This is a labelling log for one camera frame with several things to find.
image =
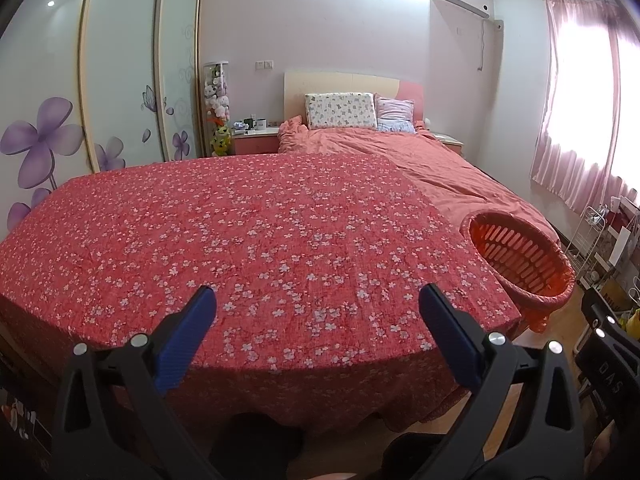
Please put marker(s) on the yellow bag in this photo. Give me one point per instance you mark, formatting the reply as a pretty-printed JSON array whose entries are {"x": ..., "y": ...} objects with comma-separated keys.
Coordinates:
[{"x": 631, "y": 320}]

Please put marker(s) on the white air conditioner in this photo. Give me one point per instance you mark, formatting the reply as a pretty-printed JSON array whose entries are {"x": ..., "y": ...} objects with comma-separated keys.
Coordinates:
[{"x": 462, "y": 4}]

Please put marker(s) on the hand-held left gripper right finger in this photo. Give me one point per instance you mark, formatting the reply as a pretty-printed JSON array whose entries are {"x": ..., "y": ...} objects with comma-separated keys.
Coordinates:
[{"x": 450, "y": 340}]

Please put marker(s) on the bed with pink cover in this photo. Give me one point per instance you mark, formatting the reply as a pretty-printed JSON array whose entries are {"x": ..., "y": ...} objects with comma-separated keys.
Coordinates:
[{"x": 450, "y": 170}]

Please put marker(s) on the white floral pillow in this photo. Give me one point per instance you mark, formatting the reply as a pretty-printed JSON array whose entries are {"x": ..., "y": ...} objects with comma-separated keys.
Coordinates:
[{"x": 340, "y": 110}]

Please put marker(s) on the red floral tablecloth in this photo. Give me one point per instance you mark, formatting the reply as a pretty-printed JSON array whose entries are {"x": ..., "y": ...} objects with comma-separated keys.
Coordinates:
[{"x": 275, "y": 235}]

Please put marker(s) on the white mug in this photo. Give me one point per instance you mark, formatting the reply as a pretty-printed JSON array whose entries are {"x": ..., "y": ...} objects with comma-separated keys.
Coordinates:
[{"x": 259, "y": 124}]

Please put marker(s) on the wardrobe with purple flower doors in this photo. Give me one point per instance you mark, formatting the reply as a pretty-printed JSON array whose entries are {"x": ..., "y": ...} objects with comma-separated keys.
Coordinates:
[{"x": 100, "y": 85}]

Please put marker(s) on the pink striped pillow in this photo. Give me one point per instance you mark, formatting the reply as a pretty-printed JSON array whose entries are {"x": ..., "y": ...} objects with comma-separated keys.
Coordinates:
[{"x": 395, "y": 115}]

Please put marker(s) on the pink nightstand with mug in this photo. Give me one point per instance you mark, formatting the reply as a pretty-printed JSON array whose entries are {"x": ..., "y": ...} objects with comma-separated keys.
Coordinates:
[{"x": 255, "y": 144}]

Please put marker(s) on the person's leg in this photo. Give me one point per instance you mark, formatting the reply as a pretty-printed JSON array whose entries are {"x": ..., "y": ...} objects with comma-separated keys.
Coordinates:
[
  {"x": 255, "y": 445},
  {"x": 410, "y": 457}
]

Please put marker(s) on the brown paper bag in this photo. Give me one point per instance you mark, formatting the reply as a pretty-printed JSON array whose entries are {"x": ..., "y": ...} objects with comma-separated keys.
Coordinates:
[{"x": 615, "y": 295}]

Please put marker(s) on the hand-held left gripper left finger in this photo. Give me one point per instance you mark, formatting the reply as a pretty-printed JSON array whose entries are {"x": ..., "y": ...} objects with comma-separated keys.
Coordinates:
[{"x": 185, "y": 340}]

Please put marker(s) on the person's left leg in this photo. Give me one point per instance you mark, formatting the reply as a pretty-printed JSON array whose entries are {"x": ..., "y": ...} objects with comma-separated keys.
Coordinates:
[{"x": 255, "y": 445}]

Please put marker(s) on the pink curtain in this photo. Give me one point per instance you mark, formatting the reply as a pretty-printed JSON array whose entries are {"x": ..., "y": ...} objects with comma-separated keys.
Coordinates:
[{"x": 575, "y": 135}]

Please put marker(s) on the beige bed headboard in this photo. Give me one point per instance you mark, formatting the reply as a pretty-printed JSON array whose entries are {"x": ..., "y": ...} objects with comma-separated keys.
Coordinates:
[{"x": 340, "y": 82}]

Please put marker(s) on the orange plastic laundry basket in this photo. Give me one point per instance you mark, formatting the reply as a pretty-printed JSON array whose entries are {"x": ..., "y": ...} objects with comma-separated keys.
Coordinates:
[
  {"x": 520, "y": 260},
  {"x": 536, "y": 320}
]

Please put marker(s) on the person's right leg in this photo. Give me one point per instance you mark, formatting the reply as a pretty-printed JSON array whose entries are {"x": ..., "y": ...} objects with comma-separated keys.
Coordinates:
[{"x": 410, "y": 457}]

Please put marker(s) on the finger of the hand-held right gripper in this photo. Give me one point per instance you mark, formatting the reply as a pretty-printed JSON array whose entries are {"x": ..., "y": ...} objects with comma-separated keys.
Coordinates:
[{"x": 607, "y": 317}]

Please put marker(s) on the clear tube of plush toys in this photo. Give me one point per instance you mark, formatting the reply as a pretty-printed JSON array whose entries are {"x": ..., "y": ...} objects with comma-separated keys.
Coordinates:
[{"x": 217, "y": 110}]

